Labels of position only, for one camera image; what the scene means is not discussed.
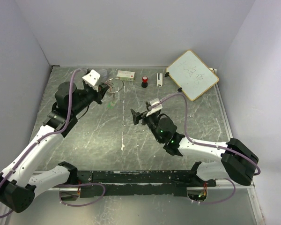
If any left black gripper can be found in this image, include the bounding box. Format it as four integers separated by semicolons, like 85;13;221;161
71;82;111;115

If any wire keyring with keys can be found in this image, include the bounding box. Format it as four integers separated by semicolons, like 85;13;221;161
105;78;125;94

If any green tagged key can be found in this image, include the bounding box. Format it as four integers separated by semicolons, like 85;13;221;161
107;99;116;109

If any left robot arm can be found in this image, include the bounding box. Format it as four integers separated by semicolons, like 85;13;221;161
0;82;109;213

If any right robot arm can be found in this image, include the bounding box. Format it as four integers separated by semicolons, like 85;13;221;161
131;110;260;187

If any clear plastic cup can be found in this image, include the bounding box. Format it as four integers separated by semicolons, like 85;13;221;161
98;69;108;83

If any white green staples box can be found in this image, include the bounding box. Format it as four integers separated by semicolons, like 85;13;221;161
117;70;135;81

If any red black stamp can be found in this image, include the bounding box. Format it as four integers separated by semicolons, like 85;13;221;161
141;76;148;88

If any white stapler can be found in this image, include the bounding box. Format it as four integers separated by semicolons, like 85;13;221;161
156;73;163;87

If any yellow framed whiteboard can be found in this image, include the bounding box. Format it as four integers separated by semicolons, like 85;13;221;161
166;50;219;101

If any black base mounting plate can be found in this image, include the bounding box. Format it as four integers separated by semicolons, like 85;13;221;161
76;170;216;197

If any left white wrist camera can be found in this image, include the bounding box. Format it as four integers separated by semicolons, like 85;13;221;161
82;69;101;87

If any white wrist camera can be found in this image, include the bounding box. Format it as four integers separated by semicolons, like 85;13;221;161
82;69;101;87
146;98;163;117

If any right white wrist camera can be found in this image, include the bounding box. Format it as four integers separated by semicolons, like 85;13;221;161
146;98;163;117

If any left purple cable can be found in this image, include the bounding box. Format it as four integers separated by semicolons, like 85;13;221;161
0;68;106;218

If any purple cable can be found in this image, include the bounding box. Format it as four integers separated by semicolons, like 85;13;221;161
0;68;106;218
147;91;262;205

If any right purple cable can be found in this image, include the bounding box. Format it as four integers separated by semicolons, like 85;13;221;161
147;91;262;205

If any aluminium rail frame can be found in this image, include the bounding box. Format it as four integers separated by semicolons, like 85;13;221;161
7;67;256;190

